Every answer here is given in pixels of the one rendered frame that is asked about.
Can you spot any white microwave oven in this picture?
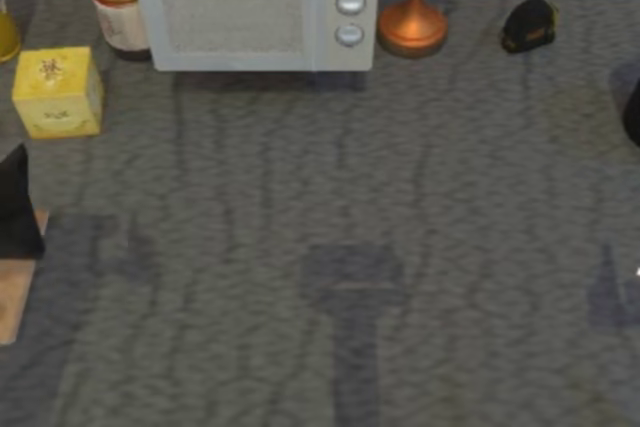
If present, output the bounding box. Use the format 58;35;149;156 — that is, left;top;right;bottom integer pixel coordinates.
132;0;380;73

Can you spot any grey table cloth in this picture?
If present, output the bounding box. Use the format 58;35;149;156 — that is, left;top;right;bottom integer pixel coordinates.
0;0;640;427

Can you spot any copper trophy cup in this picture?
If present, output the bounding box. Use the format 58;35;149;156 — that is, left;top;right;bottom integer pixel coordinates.
376;0;485;59

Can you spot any black tape measure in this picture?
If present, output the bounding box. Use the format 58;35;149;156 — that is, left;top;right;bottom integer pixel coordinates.
499;0;560;54

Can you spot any dark-lidded glass jar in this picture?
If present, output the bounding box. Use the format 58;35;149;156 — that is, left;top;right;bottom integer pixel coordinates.
85;0;152;62

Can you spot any yellow printed box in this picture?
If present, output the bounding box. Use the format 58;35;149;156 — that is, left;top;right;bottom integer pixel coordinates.
11;45;105;140

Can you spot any yellow liquid bottle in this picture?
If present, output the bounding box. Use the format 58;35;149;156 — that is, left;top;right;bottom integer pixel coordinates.
0;0;23;64

